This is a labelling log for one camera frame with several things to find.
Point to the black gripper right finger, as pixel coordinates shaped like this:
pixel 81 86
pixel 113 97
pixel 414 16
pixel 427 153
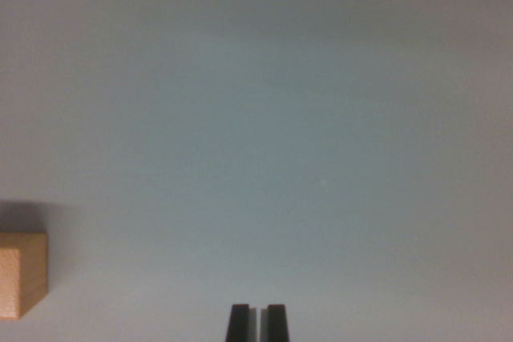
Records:
pixel 276 324

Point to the wooden cube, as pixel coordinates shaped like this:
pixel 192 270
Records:
pixel 20 278

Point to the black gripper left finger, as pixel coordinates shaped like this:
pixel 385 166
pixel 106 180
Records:
pixel 240 324

